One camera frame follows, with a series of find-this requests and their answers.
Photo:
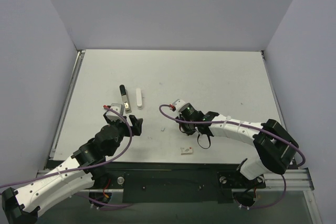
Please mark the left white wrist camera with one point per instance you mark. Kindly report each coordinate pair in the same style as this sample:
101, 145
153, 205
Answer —
114, 112

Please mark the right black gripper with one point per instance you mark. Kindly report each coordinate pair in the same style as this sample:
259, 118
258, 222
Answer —
186, 123

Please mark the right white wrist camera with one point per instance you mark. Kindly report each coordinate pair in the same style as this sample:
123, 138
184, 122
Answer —
178, 105

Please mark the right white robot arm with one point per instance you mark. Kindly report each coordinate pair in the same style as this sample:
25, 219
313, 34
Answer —
274, 145

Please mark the small metal stapler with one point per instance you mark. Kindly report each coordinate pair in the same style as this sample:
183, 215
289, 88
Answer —
125, 99

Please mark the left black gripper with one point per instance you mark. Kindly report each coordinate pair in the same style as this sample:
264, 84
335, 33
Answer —
125, 126

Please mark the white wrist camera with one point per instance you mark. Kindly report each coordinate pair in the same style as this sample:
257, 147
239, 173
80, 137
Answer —
178, 105
114, 112

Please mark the white stapler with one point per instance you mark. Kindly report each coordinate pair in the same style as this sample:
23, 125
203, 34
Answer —
139, 98

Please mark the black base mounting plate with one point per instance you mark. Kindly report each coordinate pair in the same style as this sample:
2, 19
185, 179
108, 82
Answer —
172, 183

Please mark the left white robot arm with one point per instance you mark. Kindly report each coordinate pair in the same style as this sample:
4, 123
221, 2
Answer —
79, 171

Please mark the staple box with red label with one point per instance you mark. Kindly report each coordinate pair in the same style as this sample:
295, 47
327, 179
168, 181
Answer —
186, 150

